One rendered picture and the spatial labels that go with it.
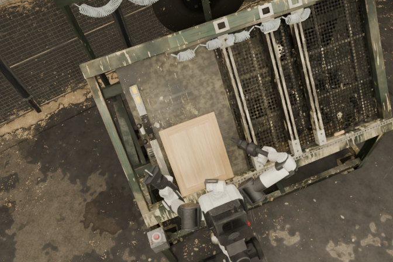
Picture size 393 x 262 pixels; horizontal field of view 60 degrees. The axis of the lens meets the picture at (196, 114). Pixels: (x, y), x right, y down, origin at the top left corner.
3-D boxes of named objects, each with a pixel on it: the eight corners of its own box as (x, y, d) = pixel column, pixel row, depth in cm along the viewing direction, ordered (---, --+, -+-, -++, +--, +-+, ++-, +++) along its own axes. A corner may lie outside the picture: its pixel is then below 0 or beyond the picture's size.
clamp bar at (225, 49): (251, 168, 273) (263, 180, 250) (209, 22, 240) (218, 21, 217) (262, 164, 274) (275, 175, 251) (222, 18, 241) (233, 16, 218)
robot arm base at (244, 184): (265, 193, 225) (267, 197, 213) (249, 204, 225) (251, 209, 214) (251, 175, 225) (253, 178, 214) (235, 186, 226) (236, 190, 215)
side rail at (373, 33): (374, 116, 293) (383, 119, 283) (353, -14, 262) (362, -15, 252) (382, 113, 294) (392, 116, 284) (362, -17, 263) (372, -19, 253)
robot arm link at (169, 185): (156, 171, 215) (164, 178, 224) (152, 188, 210) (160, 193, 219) (172, 172, 211) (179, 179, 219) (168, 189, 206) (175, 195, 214)
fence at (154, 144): (172, 200, 265) (172, 202, 261) (128, 86, 238) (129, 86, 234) (178, 197, 265) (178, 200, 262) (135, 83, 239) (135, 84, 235)
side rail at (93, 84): (141, 208, 268) (141, 215, 257) (87, 76, 237) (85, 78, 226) (148, 205, 268) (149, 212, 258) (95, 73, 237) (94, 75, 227)
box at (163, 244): (155, 254, 256) (151, 248, 241) (151, 238, 263) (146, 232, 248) (171, 247, 257) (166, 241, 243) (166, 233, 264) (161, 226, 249)
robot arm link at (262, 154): (256, 146, 245) (271, 153, 241) (250, 159, 242) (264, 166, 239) (256, 141, 235) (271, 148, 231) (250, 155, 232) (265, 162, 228)
